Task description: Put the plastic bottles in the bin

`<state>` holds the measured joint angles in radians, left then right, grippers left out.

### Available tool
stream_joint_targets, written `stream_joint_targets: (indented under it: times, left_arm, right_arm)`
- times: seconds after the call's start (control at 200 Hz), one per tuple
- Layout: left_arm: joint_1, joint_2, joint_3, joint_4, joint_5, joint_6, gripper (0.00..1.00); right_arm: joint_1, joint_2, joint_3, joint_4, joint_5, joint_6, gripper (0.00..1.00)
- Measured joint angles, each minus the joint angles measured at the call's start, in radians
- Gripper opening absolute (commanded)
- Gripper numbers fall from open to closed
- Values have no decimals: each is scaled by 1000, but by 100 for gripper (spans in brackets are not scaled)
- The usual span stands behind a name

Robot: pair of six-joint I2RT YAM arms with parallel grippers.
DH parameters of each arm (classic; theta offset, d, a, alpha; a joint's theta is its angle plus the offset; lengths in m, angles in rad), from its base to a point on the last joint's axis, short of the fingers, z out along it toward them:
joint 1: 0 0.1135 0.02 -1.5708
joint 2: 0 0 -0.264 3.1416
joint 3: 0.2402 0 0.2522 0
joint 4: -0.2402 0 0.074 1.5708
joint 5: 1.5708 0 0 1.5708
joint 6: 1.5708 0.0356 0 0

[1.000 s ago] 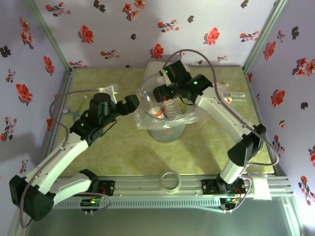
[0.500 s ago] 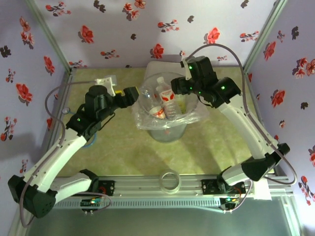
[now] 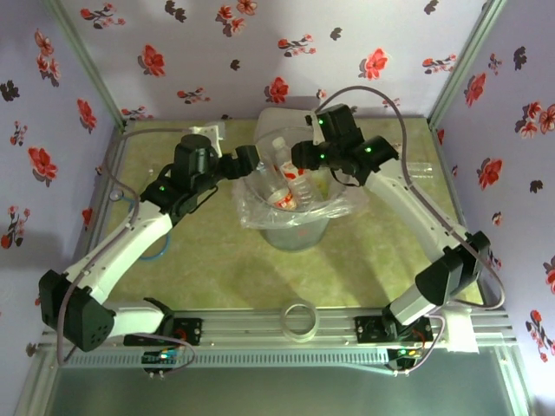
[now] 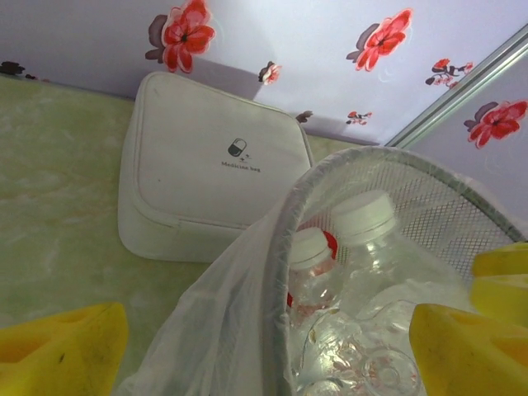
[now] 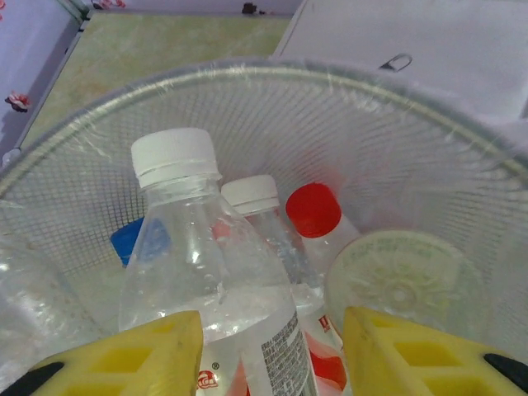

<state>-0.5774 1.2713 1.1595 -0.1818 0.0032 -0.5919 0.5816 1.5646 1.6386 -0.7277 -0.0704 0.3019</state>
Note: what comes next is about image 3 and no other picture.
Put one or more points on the clear bottle red-white label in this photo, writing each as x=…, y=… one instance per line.
x=284, y=200
x=303, y=186

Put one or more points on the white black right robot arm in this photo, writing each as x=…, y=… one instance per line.
x=416, y=208

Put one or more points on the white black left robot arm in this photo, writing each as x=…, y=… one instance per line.
x=121, y=255

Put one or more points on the clear plastic bin liner bag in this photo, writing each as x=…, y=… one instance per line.
x=260, y=216

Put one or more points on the clear plastic bin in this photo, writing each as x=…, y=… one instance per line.
x=299, y=238

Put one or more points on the clear bottle white cap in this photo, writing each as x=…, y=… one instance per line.
x=279, y=149

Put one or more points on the white plastic container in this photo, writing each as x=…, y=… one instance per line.
x=277, y=121

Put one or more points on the clear suction disc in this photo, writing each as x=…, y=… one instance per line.
x=115, y=195

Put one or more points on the clear tape roll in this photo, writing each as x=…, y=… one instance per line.
x=299, y=338

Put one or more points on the left circuit board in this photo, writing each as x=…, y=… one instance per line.
x=160, y=357

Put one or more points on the circuit board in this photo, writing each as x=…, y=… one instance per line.
x=160, y=357
x=405, y=355

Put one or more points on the right circuit board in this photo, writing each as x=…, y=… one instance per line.
x=405, y=355

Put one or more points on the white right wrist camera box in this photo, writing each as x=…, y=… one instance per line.
x=315, y=130

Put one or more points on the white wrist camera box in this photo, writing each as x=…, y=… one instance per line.
x=315, y=130
x=212, y=132

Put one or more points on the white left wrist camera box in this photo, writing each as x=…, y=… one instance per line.
x=212, y=132

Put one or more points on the aluminium frame post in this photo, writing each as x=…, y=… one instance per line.
x=86, y=60
x=468, y=52

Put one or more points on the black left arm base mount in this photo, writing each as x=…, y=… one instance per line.
x=191, y=331

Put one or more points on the aluminium front rail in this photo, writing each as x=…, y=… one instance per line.
x=243, y=329

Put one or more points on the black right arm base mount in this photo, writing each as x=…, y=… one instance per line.
x=368, y=329

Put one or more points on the white foam bracket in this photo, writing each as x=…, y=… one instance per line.
x=459, y=333

